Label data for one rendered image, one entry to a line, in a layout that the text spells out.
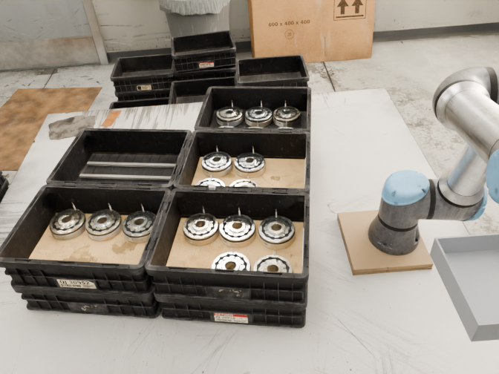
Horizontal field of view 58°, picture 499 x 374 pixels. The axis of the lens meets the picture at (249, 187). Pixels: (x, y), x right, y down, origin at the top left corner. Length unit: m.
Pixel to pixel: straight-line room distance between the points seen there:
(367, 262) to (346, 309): 0.16
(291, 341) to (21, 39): 3.84
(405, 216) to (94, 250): 0.88
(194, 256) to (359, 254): 0.49
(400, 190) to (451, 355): 0.43
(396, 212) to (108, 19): 3.43
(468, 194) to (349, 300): 0.43
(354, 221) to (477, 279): 0.59
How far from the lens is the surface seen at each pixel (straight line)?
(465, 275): 0.98
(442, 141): 3.21
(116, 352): 1.30
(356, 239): 1.43
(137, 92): 3.04
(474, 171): 1.20
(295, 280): 1.08
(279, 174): 1.48
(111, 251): 1.34
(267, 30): 3.97
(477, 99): 0.86
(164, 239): 1.23
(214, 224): 1.29
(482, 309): 0.94
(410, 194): 1.27
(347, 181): 1.67
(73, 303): 1.36
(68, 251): 1.39
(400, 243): 1.39
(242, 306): 1.18
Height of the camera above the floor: 1.78
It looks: 41 degrees down
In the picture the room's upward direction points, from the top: 4 degrees counter-clockwise
